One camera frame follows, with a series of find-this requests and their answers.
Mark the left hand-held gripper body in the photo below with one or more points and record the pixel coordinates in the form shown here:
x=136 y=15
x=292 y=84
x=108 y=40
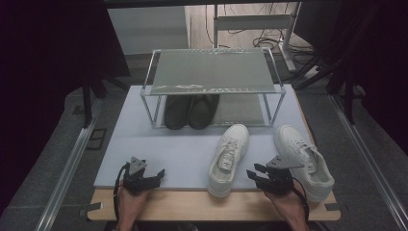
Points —
x=138 y=182

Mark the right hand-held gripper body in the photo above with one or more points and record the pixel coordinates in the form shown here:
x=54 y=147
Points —
x=279 y=181

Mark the white sneaker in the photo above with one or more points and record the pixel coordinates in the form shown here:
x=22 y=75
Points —
x=228 y=160
x=308 y=154

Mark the black slipper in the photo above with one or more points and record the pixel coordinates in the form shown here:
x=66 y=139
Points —
x=202 y=112
x=177 y=112

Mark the two-tier metal shoe rack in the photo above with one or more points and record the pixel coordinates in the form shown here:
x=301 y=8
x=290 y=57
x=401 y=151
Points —
x=211 y=70

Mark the person's left hand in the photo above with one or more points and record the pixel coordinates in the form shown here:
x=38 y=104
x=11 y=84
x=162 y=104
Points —
x=130 y=208

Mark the person's right hand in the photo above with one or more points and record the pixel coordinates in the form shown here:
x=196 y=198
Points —
x=292 y=208

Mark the pale grey board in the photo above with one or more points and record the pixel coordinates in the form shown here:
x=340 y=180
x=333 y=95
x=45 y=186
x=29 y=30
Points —
x=160 y=154

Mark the black tape piece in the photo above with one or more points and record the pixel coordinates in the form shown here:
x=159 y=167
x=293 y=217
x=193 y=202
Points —
x=333 y=207
x=91 y=209

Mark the black stand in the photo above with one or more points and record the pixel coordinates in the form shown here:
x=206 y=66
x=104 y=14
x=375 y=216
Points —
x=87 y=102
x=348 y=93

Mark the dark curtain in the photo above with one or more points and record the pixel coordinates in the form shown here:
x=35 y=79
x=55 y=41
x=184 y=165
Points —
x=381 y=64
x=41 y=64

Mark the grey cabinet panel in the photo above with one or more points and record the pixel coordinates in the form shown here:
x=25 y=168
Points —
x=147 y=30

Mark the white metal stand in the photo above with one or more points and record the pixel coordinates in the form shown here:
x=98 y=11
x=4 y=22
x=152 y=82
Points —
x=253 y=22

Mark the aluminium rail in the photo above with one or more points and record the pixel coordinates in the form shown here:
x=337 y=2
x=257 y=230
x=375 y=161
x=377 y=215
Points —
x=369 y=160
x=67 y=173

